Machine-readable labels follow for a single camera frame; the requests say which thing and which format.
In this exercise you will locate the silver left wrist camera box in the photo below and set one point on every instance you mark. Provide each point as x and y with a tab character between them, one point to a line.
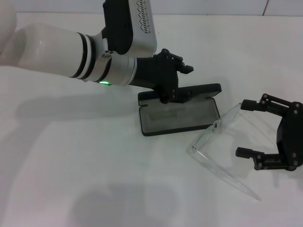
142	26

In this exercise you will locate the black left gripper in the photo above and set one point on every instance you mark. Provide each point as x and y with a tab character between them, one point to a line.
161	73

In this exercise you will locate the black glasses case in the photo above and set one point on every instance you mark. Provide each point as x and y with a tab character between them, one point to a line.
165	118

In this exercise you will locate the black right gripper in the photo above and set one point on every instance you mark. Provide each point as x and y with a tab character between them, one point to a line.
292	137

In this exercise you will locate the clear transparent glasses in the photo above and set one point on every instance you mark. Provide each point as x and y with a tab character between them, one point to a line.
206	137

